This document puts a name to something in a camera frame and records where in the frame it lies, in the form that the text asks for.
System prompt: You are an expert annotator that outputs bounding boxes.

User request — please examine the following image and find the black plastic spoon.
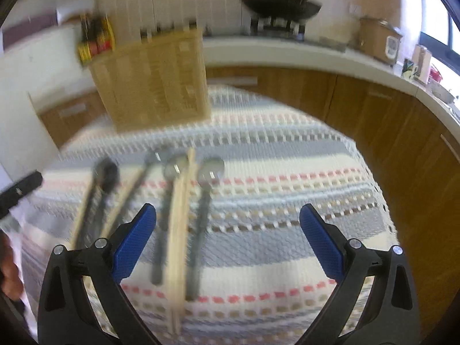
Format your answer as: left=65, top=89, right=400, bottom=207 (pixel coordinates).
left=77, top=157, right=119, bottom=248

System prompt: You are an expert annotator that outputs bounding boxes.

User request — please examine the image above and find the clear grey plastic spoon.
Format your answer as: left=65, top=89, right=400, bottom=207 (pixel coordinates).
left=185, top=157, right=225, bottom=301

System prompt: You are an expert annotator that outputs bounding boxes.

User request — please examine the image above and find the white kitchen countertop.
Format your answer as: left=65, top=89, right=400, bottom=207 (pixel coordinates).
left=30, top=37, right=459, bottom=136

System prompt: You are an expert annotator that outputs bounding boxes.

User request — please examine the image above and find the person's hand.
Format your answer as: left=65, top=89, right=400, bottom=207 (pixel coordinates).
left=1, top=232, right=23, bottom=301

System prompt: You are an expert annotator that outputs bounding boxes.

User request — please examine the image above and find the striped woven table mat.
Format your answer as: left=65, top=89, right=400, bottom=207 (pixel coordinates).
left=21, top=87, right=398, bottom=344

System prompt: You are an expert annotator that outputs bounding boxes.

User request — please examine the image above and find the red label sauce bottle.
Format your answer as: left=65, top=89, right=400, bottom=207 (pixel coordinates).
left=93, top=15, right=115, bottom=54

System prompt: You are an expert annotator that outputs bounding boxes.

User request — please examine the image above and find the beige plastic utensil basket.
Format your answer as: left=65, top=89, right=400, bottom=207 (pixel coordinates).
left=89, top=28, right=211, bottom=133

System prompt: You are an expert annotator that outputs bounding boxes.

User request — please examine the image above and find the dark soy sauce bottle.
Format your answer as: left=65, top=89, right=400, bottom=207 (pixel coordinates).
left=78, top=14, right=92, bottom=65

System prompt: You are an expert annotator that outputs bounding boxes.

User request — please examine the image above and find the green patterned mug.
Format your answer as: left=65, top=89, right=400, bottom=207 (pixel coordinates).
left=401, top=58, right=418, bottom=81

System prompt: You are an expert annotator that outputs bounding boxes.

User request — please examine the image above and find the white kettle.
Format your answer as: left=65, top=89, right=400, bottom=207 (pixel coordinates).
left=412, top=45, right=432, bottom=85

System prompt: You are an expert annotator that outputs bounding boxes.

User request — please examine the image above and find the beige rice cooker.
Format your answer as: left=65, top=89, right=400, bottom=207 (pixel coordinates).
left=358, top=16, right=403, bottom=66

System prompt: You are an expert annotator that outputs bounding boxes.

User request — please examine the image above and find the black gas stove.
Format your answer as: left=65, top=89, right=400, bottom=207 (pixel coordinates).
left=249, top=16, right=348, bottom=53

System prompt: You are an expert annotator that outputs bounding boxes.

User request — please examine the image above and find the black frying pan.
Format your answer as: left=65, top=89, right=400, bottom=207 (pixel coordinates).
left=241, top=0, right=322, bottom=23

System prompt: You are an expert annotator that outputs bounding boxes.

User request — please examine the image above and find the cabinet drawer handle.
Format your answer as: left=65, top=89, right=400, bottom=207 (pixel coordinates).
left=58, top=103, right=87, bottom=118

